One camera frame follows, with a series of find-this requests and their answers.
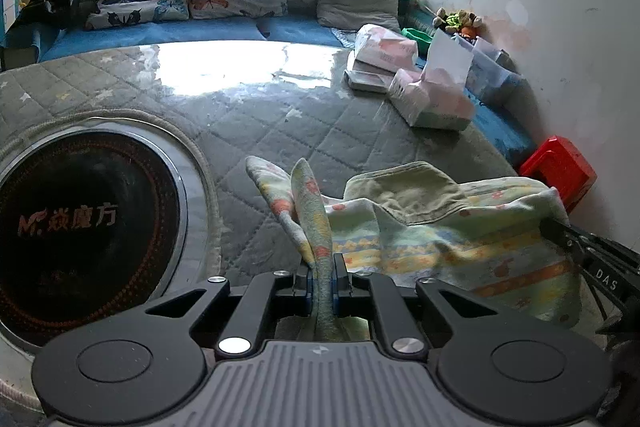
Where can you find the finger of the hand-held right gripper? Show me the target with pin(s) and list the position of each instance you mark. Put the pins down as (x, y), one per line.
(562, 234)

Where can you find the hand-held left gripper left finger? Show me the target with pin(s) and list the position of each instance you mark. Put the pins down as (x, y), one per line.
(311, 294)

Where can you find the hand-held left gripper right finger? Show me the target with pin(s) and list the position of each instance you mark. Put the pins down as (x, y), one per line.
(336, 294)

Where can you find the patterned green shirt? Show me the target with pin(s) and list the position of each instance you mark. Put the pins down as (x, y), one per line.
(425, 232)

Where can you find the red plastic stool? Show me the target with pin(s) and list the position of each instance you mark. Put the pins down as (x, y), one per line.
(557, 169)

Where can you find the grey quilted star table cover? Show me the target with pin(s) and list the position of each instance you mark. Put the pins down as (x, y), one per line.
(325, 132)

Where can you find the tissue box with paper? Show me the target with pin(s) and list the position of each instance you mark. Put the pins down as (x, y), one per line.
(440, 107)

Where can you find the clear plastic box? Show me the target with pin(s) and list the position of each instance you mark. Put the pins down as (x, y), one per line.
(492, 67)

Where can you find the white paper sheet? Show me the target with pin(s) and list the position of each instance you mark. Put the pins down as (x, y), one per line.
(450, 54)

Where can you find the round black induction cooktop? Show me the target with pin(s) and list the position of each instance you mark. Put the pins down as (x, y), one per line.
(100, 257)

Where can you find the flat grey device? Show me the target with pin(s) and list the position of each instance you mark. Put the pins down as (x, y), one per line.
(367, 80)

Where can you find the small brown plush toys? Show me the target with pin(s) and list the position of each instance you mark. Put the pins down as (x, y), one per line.
(457, 21)

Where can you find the green plastic basin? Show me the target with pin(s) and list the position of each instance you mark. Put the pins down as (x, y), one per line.
(417, 36)

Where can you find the pink tissue pack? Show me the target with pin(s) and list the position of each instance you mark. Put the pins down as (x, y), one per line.
(385, 47)

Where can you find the grey cushion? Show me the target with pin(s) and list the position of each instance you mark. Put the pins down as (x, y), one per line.
(355, 2)

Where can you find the blue white toy box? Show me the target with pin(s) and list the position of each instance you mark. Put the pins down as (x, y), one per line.
(10, 2)

